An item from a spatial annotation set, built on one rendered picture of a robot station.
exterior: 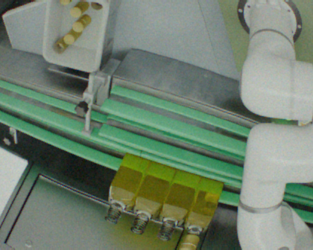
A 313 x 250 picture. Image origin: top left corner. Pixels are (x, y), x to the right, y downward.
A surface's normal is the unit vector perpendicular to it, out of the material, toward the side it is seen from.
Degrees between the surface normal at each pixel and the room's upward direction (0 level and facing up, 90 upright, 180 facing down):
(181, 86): 90
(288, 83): 45
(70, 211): 90
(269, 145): 55
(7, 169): 90
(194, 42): 0
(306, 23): 2
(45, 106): 90
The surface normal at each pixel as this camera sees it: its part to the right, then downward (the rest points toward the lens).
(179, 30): -0.29, 0.64
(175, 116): 0.14, -0.71
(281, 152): -0.28, -0.11
